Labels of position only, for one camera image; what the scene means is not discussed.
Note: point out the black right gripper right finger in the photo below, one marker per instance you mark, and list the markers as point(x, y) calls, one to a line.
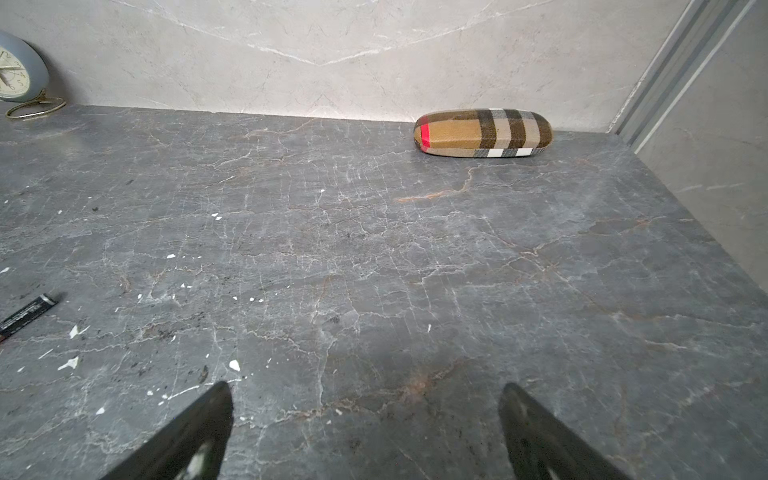
point(540, 446)

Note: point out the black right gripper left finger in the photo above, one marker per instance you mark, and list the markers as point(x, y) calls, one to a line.
point(191, 446)

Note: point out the black AAA battery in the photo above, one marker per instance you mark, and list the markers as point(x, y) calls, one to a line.
point(33, 310)

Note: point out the small grey desk clock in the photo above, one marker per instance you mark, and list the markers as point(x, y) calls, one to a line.
point(24, 81)

